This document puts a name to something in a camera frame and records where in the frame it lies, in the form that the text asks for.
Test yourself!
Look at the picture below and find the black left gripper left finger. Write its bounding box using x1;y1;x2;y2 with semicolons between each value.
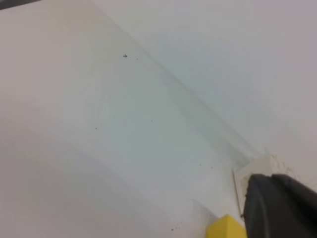
243;174;314;238

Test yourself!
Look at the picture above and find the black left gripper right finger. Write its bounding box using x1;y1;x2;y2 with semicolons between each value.
271;174;317;238

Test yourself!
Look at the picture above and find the white test tube rack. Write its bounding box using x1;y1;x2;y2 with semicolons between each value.
235;153;300;189

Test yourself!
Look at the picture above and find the yellow cube block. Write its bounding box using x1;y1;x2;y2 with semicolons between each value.
205;215;247;238

